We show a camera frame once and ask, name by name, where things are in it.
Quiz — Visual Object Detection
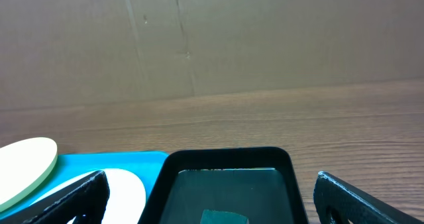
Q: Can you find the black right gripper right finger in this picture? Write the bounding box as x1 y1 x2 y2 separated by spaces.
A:
313 171 423 224

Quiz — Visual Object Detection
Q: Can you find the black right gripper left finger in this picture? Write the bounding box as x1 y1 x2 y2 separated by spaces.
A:
1 170 110 224

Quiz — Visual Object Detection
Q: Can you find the light blue plate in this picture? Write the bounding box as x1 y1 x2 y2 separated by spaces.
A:
31 168 147 224

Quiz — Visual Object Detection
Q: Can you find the green scrubbing sponge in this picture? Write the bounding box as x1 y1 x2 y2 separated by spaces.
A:
200 209 249 224

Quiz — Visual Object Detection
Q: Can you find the teal serving tray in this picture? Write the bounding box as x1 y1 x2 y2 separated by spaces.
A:
1 151 168 219

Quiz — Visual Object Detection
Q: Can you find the black water tray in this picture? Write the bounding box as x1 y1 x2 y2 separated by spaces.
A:
139 147 308 224

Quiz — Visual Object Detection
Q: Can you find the yellow plate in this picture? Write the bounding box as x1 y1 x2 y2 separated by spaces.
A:
1 137 58 211

